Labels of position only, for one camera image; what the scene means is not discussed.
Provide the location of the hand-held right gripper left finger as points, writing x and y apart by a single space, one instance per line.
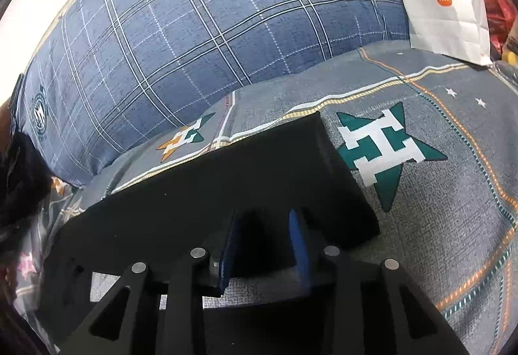
227 258

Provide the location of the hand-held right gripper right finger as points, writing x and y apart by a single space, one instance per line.
300 253

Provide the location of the black pants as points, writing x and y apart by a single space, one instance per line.
243 177

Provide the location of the grey star-printed bed sheet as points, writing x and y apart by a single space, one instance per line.
425 217

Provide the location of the pile of black clothes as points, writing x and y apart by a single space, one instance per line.
20 185

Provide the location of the white paper bag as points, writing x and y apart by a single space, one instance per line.
441 15

